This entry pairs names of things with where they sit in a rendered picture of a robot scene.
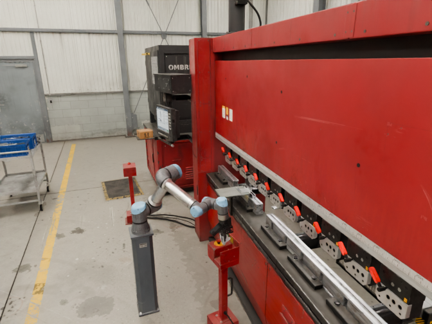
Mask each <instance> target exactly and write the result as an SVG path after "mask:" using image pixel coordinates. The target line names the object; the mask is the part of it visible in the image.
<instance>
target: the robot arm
mask: <svg viewBox="0 0 432 324"><path fill-rule="evenodd" d="M181 176H182V170H181V168H180V167H179V166H178V165H177V164H173V165H170V166H167V167H165V168H162V169H159V170H158V171H157V173H156V176H155V178H156V183H157V185H158V186H157V188H156V190H155V191H154V193H153V194H152V195H151V196H150V197H149V198H148V199H147V201H145V202H143V201H140V202H135V203H134V204H133V205H132V207H131V213H132V227H131V233H132V234H134V235H144V234H146V233H148V232H149V231H150V226H149V223H148V221H147V216H149V215H151V214H153V213H154V212H157V211H159V210H160V209H161V208H162V199H163V197H164V196H165V194H166V192H169V193H170V194H171V195H173V196H174V197H175V198H176V199H177V200H179V201H180V202H181V203H183V204H184V205H185V206H186V207H187V208H189V209H190V213H191V214H192V216H193V217H199V216H201V215H202V214H204V213H206V212H207V211H209V210H210V209H213V210H217V214H218V219H219V223H218V224H217V225H216V226H215V227H214V228H213V229H212V230H211V231H210V233H211V234H212V236H216V234H218V233H219V236H220V239H221V242H222V244H223V245H225V244H226V242H227V241H229V240H230V237H228V235H227V234H229V233H233V231H232V229H233V226H232V225H231V217H230V216H229V214H228V202H227V198H225V197H218V198H217V199H214V198H211V197H204V198H203V199H202V201H201V202H200V203H199V202H198V201H196V200H195V199H194V198H193V197H192V196H190V195H189V194H188V193H186V192H185V191H184V190H183V189H181V188H180V187H178V186H177V185H176V184H175V182H176V180H177V179H179V178H180V177H181ZM231 228H232V229H231Z"/></svg>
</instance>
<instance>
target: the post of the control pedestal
mask: <svg viewBox="0 0 432 324"><path fill-rule="evenodd" d="M224 311H227V313H228V268H226V269H223V270H220V269H219V317H220V318H221V320H223V319H226V318H227V315H225V314H224Z"/></svg>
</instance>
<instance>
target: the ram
mask: <svg viewBox="0 0 432 324"><path fill-rule="evenodd" d="M222 106H225V118H223V117H222ZM226 108H228V115H227V114H226ZM230 109H232V110H233V121H230ZM226 116H228V120H227V119H226ZM215 132H216V133H218V134H220V135H221V136H222V137H223V138H225V139H227V140H228V141H229V142H231V143H232V144H234V145H235V146H236V147H238V148H239V149H240V150H242V151H244V152H245V153H246V154H248V155H249V156H251V157H252V158H253V159H255V160H257V161H258V162H259V163H261V164H262V165H264V166H265V167H266V168H268V169H270V171H272V172H274V173H275V174H276V175H278V176H279V177H281V178H282V179H283V180H285V181H287V182H288V183H289V184H290V185H292V186H294V187H295V188H296V189H298V190H299V191H300V192H302V193H303V194H305V195H306V196H307V197H309V198H311V199H312V200H313V201H315V202H316V203H318V204H319V205H320V206H322V207H324V209H326V210H328V211H329V212H330V213H332V214H333V215H335V216H336V217H337V218H339V219H341V220H342V221H343V222H345V223H346V224H348V225H349V226H350V227H352V228H354V229H355V230H356V231H358V232H359V233H360V234H362V235H363V236H365V237H366V238H367V239H369V240H371V241H372V242H373V243H374V244H376V245H378V246H379V247H380V248H382V249H383V250H385V251H386V252H387V253H389V254H390V255H391V256H393V257H395V258H396V259H397V260H399V261H400V262H402V263H403V264H404V265H406V266H408V267H409V268H410V269H412V270H413V271H414V272H416V273H417V274H419V275H420V276H421V277H423V278H425V279H426V280H427V281H429V282H430V283H432V58H349V59H304V60H216V61H215ZM215 137H216V138H217V139H218V140H220V141H221V142H223V143H224V144H225V145H227V146H228V147H229V148H230V149H232V150H233V151H235V152H236V153H237V154H238V155H240V156H241V157H242V158H244V159H245V160H246V161H248V162H249V163H251V164H252V165H253V166H254V167H256V168H257V169H259V171H261V172H262V173H264V174H265V175H266V176H267V177H269V178H270V179H272V180H273V181H274V182H275V183H277V184H278V185H280V186H281V187H282V188H283V189H285V190H286V191H288V192H289V193H290V194H291V195H293V196H294V197H295V198H297V199H298V200H299V201H301V202H302V203H303V204H304V205H306V206H307V207H309V208H310V209H311V210H312V211H314V212H315V213H317V214H318V215H319V216H320V217H322V218H323V219H325V220H326V221H327V222H328V223H330V224H331V225H333V227H335V228H336V229H338V230H339V231H340V232H342V233H343V234H344V235H346V236H347V237H348V238H349V239H351V240H352V241H354V242H355V243H356V244H357V245H359V246H360V247H362V248H363V249H364V250H365V251H367V252H368V253H369V254H371V255H372V256H373V257H375V258H376V259H378V261H380V262H381V263H383V264H384V265H385V266H386V267H388V268H389V269H391V270H392V271H393V272H394V273H396V274H397V275H399V276H400V277H401V278H402V279H404V280H405V281H407V282H408V283H409V284H410V285H412V286H413V287H414V288H416V289H417V290H418V291H420V292H421V293H422V294H423V295H425V296H426V297H428V298H429V299H430V300H431V301H432V292H430V291H429V290H427V289H426V288H425V287H423V286H422V285H420V284H419V283H418V282H416V281H415V280H414V279H412V278H411V277H410V276H408V275H407V274H406V273H404V272H403V271H401V270H400V269H399V268H398V267H396V266H394V265H393V264H392V263H391V262H389V261H387V259H385V258H384V257H382V256H381V255H380V254H378V253H377V252H375V251H374V250H373V249H372V248H370V247H368V246H367V245H366V244H365V243H363V242H361V241H360V240H359V239H358V238H356V237H355V236H353V235H352V234H351V233H349V232H348V231H347V230H345V229H344V228H342V227H341V226H340V225H339V224H337V223H336V222H334V221H333V220H332V219H330V218H329V217H327V216H326V215H325V214H324V213H322V212H321V211H319V210H318V209H317V208H315V207H314V206H313V205H311V204H310V203H308V202H307V201H306V200H305V199H303V198H301V197H300V196H299V195H298V194H296V193H295V192H293V191H292V190H291V189H289V188H288V187H286V186H285V185H284V184H282V183H281V182H279V180H277V179H275V178H274V177H273V176H272V175H270V174H268V173H267V172H266V171H265V170H263V169H262V168H260V167H259V166H258V165H256V164H255V163H254V162H252V161H251V160H250V159H248V158H247V157H246V156H244V155H243V154H241V153H240V152H239V151H237V150H236V149H235V148H233V147H232V146H231V145H229V144H228V143H226V142H225V141H224V140H222V139H221V138H219V137H218V136H217V135H215Z"/></svg>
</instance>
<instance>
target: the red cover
mask: <svg viewBox="0 0 432 324"><path fill-rule="evenodd" d="M431 33H432V0H362V1H358V2H354V3H350V4H345V5H342V6H337V7H334V8H329V9H326V10H322V11H318V12H314V13H309V14H307V15H302V16H299V17H294V18H291V19H286V20H283V21H278V22H274V23H271V24H266V25H263V26H258V27H255V28H250V29H247V30H242V31H238V32H235V33H230V34H227V35H222V36H219V37H214V38H213V52H214V53H224V52H232V51H246V50H259V49H267V48H281V47H288V46H302V45H309V44H323V43H331V42H345V41H358V40H366V39H380V38H388V37H402V36H409V35H423V34H431Z"/></svg>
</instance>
